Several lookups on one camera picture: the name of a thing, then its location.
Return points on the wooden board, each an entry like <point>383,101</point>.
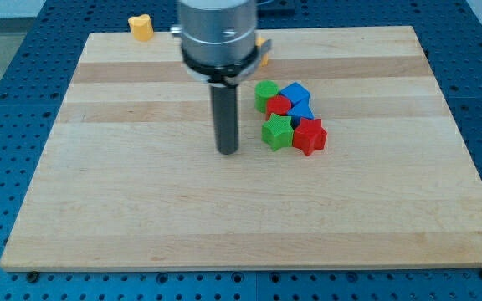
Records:
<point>130,179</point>

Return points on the green star block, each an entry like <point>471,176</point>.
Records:
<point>277,132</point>

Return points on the red cylinder block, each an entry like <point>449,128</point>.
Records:
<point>278,105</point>

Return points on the red star block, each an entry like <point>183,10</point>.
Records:
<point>309,136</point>

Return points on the blue triangle block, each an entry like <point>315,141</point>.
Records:
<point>299,111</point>

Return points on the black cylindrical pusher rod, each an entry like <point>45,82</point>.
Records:
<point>224,103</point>

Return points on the blue cube block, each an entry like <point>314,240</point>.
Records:
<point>295,93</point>

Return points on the green cylinder block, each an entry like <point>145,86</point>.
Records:
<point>263,91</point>

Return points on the yellow block behind arm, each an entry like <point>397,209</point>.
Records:
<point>264,57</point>

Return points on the yellow heart block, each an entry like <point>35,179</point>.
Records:
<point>141,27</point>

